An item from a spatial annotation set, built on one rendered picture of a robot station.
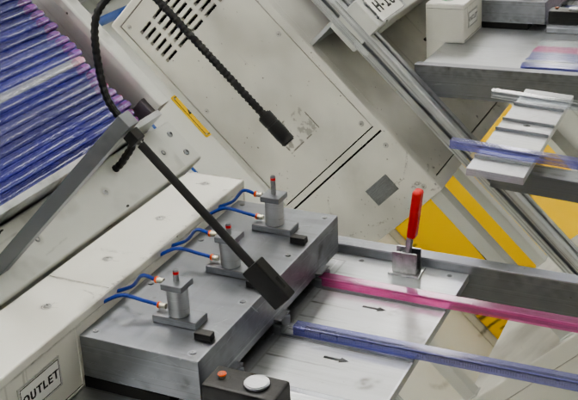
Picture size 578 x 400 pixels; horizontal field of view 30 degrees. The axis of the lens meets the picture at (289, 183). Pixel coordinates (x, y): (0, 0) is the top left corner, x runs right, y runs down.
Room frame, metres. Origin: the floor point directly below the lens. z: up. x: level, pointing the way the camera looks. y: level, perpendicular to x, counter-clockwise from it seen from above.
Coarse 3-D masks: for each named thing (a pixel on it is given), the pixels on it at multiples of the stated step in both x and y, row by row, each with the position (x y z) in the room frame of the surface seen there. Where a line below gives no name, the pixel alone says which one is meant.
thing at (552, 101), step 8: (496, 96) 1.54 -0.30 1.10; (504, 96) 1.54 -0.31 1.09; (512, 96) 1.53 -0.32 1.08; (520, 96) 1.53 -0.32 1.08; (528, 96) 1.52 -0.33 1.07; (536, 96) 1.52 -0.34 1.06; (544, 96) 1.52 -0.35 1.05; (552, 96) 1.52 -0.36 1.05; (536, 104) 1.52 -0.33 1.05; (544, 104) 1.52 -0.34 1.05; (552, 104) 1.51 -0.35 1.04; (560, 104) 1.51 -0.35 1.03; (568, 104) 1.51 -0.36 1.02; (576, 104) 1.50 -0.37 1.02
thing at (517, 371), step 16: (304, 336) 1.15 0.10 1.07; (320, 336) 1.14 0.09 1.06; (336, 336) 1.13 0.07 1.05; (352, 336) 1.12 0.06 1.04; (368, 336) 1.12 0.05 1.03; (384, 352) 1.11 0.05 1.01; (400, 352) 1.10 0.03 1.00; (416, 352) 1.10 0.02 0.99; (432, 352) 1.09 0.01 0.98; (448, 352) 1.09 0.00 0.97; (464, 368) 1.08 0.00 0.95; (480, 368) 1.07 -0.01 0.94; (496, 368) 1.06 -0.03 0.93; (512, 368) 1.06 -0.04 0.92; (528, 368) 1.06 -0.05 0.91; (544, 368) 1.05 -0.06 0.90; (544, 384) 1.05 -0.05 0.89; (560, 384) 1.04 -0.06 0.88; (576, 384) 1.03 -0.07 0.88
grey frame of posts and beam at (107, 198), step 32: (160, 128) 1.41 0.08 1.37; (128, 160) 1.33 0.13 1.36; (192, 160) 1.42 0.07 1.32; (96, 192) 1.26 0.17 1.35; (128, 192) 1.30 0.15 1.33; (160, 192) 1.38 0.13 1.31; (64, 224) 1.20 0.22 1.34; (96, 224) 1.23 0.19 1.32; (32, 256) 1.15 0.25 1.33; (64, 256) 1.18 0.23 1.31; (0, 288) 1.10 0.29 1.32
